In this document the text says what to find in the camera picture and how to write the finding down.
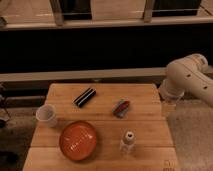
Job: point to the red blue small object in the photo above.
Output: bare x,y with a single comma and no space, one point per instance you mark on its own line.
121,108

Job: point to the white cup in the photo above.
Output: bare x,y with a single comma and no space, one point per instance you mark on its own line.
46,114

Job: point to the orange bowl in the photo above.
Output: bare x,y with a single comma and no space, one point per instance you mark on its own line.
78,140

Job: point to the black striped box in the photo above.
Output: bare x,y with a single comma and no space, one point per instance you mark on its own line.
84,97

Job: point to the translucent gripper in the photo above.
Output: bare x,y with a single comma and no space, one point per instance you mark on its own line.
167,108

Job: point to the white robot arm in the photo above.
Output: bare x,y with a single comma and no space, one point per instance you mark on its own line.
185,75

